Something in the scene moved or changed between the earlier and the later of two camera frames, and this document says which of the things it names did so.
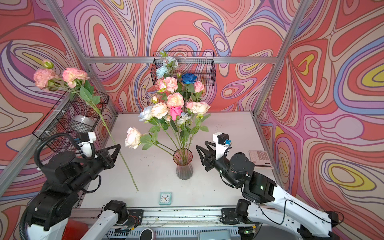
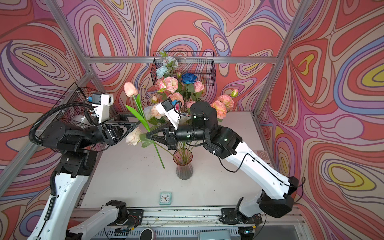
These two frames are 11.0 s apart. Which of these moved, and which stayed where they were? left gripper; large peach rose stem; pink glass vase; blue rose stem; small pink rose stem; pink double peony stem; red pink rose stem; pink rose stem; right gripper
Moved: left gripper; right gripper; pink double peony stem
Stayed: small pink rose stem; pink rose stem; pink glass vase; large peach rose stem; blue rose stem; red pink rose stem
